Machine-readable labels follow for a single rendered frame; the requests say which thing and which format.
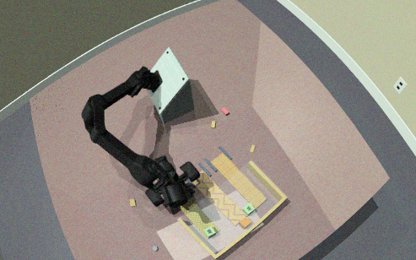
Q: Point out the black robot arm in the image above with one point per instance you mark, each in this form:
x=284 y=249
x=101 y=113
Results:
x=142 y=168

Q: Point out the small pink block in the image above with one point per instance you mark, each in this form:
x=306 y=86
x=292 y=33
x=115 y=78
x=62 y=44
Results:
x=225 y=111

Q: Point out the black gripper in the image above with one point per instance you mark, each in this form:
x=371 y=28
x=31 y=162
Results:
x=189 y=172

